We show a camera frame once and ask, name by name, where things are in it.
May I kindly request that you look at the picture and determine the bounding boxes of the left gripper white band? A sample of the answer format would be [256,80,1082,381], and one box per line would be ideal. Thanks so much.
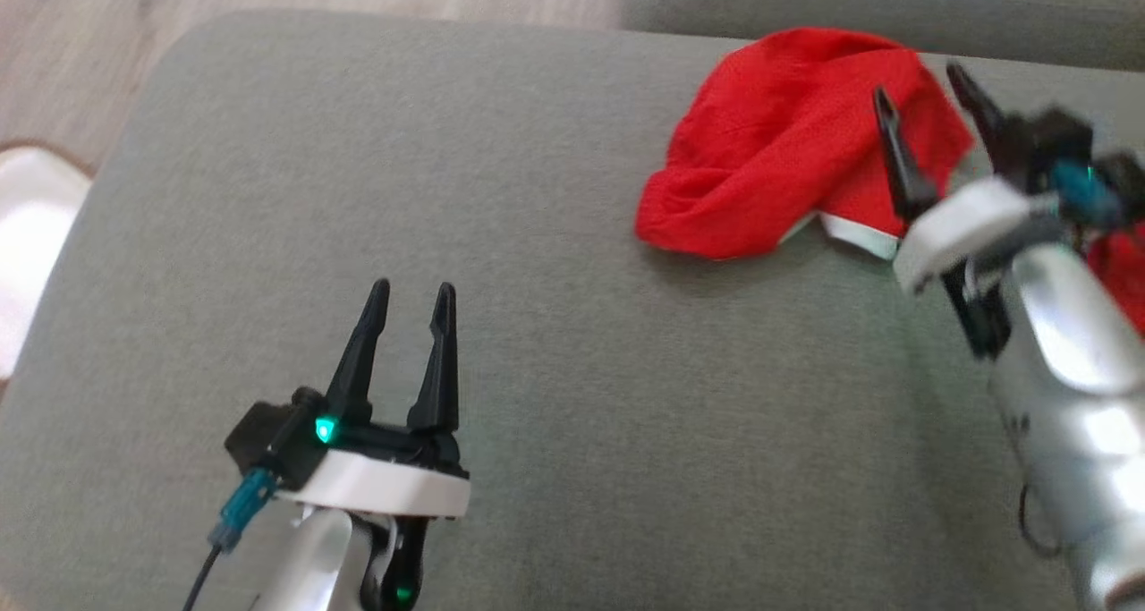
[276,277,473,522]

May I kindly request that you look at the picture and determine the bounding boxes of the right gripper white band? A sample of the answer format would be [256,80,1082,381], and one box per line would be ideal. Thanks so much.
[872,61,1058,295]

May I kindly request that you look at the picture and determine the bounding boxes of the red shorts with white stripe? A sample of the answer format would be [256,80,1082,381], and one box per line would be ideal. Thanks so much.
[635,27,976,261]

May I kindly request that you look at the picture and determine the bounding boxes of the large grey sofa seat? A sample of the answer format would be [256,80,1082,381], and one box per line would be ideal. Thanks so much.
[0,10,1145,611]

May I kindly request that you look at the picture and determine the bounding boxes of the white rounded object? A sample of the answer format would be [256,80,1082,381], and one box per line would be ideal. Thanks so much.
[0,144,93,381]

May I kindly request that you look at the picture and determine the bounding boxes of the right blue-plug camera cable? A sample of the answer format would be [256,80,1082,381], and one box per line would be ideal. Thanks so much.
[1048,159,1126,229]

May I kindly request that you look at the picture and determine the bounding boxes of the blue-plug camera cable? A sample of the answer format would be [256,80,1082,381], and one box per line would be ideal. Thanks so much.
[1048,159,1126,229]
[183,468,278,611]

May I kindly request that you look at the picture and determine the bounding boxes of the left blue-plug camera cable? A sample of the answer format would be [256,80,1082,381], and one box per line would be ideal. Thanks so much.
[183,468,278,611]

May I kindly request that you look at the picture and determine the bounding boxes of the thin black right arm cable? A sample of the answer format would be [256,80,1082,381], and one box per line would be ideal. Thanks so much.
[1018,481,1064,560]

